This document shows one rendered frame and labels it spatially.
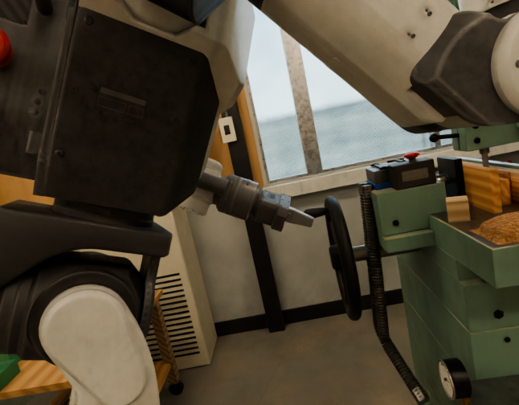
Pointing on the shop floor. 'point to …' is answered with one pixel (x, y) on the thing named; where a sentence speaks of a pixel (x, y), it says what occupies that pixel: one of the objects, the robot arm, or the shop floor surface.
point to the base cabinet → (455, 341)
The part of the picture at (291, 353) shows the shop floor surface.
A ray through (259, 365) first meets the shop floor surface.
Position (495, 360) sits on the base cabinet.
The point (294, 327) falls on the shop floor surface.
